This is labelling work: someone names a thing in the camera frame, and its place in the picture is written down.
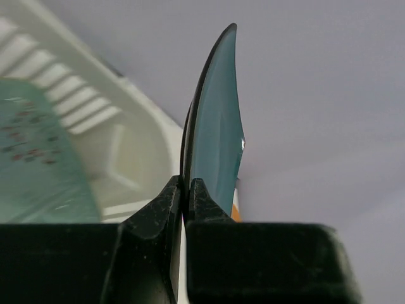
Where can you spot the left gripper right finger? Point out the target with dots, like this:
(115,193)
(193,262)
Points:
(262,262)

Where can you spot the white plastic dish bin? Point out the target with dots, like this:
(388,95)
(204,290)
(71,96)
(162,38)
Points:
(127,146)

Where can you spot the dark teal angular plate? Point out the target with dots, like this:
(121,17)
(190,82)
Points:
(213,139)

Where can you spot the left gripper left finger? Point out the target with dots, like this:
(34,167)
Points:
(134,261)

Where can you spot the light green rectangular plate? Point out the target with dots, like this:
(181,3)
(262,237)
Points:
(42,178)

